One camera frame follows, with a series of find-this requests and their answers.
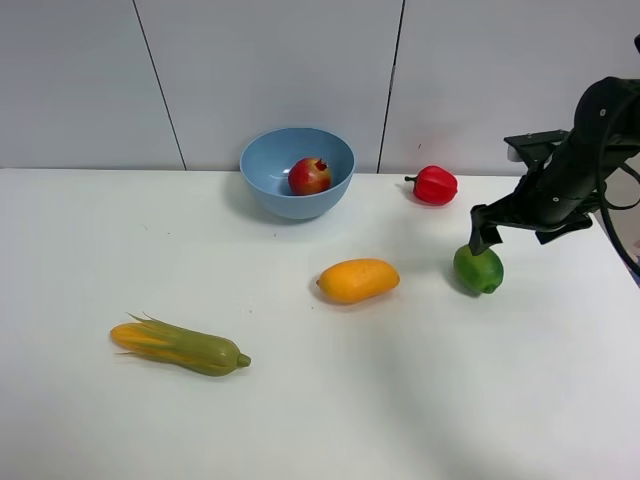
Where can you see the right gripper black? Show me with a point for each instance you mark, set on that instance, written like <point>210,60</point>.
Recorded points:
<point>552,200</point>

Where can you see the green lime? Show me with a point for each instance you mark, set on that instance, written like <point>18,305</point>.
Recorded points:
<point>481,274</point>

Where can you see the yellow mango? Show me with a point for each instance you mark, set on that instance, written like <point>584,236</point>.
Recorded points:
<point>357,280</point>

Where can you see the red pomegranate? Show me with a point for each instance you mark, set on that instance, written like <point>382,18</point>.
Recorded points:
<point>309,176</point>

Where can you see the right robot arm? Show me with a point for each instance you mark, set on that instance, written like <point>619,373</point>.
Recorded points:
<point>606,120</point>

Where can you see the blue bowl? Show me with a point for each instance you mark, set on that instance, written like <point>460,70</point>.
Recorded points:
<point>266,162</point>

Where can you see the red bell pepper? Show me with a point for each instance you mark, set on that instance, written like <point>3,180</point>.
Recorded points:
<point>434,185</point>

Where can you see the corn cob with husk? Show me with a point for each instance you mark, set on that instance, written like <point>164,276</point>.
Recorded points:
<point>154,340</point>

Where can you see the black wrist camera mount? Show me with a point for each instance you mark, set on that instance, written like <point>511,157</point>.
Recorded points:
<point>533,148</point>

